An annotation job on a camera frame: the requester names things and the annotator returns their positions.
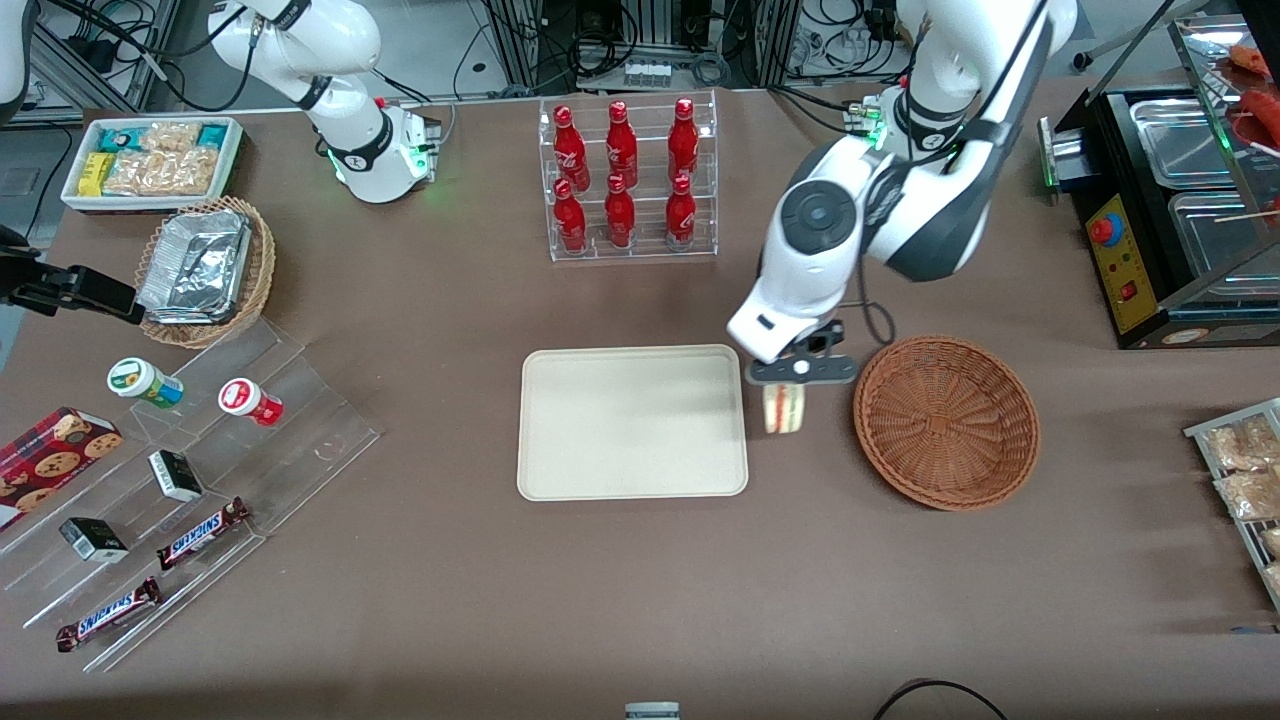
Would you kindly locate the red cookie box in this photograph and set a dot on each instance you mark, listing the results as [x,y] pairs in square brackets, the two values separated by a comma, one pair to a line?
[50,465]

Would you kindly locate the white power strip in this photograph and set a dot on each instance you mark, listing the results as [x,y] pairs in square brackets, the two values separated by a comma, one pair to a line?
[648,73]

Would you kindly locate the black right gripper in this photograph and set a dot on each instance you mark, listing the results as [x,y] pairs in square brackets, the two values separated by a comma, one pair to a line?
[28,283]

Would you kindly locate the red sausage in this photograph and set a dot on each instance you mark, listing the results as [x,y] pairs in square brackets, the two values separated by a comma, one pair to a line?
[1252,57]
[1262,108]

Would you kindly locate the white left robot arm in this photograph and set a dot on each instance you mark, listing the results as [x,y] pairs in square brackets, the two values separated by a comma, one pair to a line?
[820,260]

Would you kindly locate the stack of foil containers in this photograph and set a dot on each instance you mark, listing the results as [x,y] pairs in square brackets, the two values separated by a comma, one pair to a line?
[195,265]

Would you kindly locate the red lid cup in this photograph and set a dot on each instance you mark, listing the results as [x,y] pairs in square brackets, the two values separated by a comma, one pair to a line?
[245,400]

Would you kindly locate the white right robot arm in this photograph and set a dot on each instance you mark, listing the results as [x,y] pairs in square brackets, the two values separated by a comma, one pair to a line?
[300,50]

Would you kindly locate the black hot food machine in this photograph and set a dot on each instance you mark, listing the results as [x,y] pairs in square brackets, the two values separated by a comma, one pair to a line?
[1120,280]

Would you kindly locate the light wicker basket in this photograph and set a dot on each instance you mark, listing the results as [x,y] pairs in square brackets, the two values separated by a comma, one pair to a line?
[262,260]

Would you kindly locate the teal snack packet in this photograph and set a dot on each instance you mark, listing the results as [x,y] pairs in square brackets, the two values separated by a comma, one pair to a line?
[126,140]
[212,135]

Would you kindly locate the grey device at table edge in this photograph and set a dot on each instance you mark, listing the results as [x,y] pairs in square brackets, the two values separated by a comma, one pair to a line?
[652,712]

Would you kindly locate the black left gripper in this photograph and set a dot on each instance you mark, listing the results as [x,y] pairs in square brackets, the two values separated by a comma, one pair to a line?
[816,343]

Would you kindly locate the white snack bin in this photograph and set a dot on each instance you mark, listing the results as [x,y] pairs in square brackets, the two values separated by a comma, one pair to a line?
[75,200]

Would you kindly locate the clear bag of crackers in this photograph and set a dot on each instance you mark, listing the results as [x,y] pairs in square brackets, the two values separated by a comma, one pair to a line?
[172,136]
[165,173]

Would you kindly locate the green lid cup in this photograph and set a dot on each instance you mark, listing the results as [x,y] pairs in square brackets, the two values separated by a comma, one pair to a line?
[140,380]

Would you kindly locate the clear acrylic stepped stand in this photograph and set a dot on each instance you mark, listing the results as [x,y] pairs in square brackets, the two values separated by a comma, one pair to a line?
[300,440]

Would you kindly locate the clear acrylic bottle rack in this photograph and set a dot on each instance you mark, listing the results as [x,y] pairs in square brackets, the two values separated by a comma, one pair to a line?
[630,250]

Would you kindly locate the triangular sandwich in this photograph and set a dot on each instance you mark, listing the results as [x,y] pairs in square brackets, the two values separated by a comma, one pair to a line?
[784,410]

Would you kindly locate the small black white box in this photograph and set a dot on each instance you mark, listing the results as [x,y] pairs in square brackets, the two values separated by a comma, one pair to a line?
[93,540]
[175,476]

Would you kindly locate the yellow snack packet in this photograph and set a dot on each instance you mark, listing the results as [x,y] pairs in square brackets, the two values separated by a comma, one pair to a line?
[95,173]

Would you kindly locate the snickers bar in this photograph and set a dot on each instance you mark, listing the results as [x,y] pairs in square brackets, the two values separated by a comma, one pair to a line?
[200,535]
[108,615]

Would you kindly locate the cream plastic tray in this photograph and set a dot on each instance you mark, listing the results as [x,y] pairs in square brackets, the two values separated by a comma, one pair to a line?
[632,422]

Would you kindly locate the steel food pan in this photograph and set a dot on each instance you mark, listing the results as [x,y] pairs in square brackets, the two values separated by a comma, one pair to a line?
[1215,240]
[1180,145]

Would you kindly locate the clear bag of snacks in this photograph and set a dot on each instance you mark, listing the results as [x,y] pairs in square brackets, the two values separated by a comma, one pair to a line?
[1252,495]
[1242,445]

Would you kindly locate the red cola bottle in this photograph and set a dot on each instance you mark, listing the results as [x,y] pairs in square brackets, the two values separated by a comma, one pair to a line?
[569,220]
[619,215]
[683,142]
[621,145]
[680,214]
[569,148]

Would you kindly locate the brown wicker basket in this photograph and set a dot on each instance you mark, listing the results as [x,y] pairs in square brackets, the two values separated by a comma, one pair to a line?
[945,425]

